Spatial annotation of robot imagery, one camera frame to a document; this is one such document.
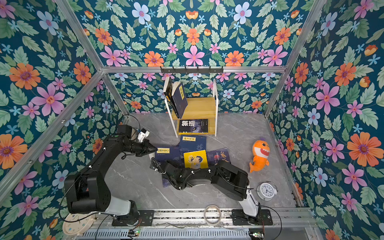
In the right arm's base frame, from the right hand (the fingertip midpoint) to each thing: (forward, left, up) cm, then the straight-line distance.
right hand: (167, 161), depth 87 cm
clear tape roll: (-26, -26, -9) cm, 38 cm away
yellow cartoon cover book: (+3, -16, -3) cm, 17 cm away
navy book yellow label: (+29, -8, +24) cm, 38 cm away
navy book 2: (+16, -13, -5) cm, 21 cm away
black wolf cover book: (+27, -14, 0) cm, 31 cm away
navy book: (+2, +2, +5) cm, 6 cm away
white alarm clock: (-16, -55, -3) cm, 57 cm away
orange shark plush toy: (+6, -57, +1) cm, 57 cm away
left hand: (+4, +4, +11) cm, 12 cm away
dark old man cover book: (+6, -28, -5) cm, 29 cm away
